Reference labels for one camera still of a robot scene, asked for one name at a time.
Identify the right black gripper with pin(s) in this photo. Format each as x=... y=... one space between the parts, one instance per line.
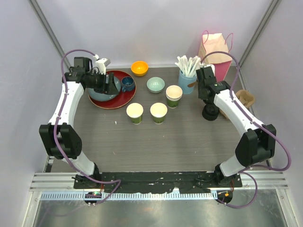
x=200 y=96

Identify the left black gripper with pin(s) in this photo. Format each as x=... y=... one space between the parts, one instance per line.
x=109 y=88

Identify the stack of black lids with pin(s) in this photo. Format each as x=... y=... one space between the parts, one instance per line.
x=210 y=112

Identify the green paper cup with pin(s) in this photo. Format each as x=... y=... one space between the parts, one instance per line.
x=158 y=112
x=135 y=113

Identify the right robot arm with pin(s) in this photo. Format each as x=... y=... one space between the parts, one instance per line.
x=255 y=145

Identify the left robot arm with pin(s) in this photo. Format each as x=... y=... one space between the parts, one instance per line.
x=58 y=136

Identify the large blue-grey plate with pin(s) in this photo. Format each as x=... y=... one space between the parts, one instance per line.
x=99 y=96

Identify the red round tray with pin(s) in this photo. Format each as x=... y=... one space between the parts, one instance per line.
x=118 y=101

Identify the dark blue ceramic cup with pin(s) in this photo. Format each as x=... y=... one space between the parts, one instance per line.
x=127 y=84

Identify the light blue straw holder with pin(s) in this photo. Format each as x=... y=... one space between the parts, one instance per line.
x=187 y=84

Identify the bundle of white straws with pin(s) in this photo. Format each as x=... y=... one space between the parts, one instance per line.
x=188 y=66

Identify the orange bowl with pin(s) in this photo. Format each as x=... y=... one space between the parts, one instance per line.
x=139 y=68

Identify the brown cardboard cup carrier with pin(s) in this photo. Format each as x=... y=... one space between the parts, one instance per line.
x=245 y=97

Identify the light green bowl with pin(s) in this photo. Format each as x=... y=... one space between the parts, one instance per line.
x=155 y=84

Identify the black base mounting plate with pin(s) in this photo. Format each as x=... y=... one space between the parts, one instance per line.
x=157 y=182

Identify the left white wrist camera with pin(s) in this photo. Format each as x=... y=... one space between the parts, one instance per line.
x=101 y=63

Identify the aluminium front rail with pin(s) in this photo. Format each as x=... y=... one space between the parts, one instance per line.
x=59 y=186

